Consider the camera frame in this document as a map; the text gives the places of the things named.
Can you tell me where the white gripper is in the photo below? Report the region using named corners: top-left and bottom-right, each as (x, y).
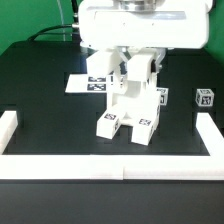
top-left (78, 0), bottom-right (214, 72)

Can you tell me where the white chair back frame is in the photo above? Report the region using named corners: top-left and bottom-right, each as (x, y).
top-left (86, 48), bottom-right (157, 82)

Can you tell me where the white chair seat part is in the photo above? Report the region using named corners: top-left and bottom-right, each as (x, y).
top-left (107, 71), bottom-right (161, 126)

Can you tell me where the white marker sheet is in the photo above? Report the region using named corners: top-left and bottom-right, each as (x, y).
top-left (65, 74), bottom-right (114, 93)

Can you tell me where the white U-shaped fence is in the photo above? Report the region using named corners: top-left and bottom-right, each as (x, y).
top-left (0, 111), bottom-right (224, 180)

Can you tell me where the grey thin cable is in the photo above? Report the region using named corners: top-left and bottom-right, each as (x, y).
top-left (56, 0), bottom-right (66, 42)

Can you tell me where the black cable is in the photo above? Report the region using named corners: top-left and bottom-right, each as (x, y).
top-left (27, 0), bottom-right (83, 42)

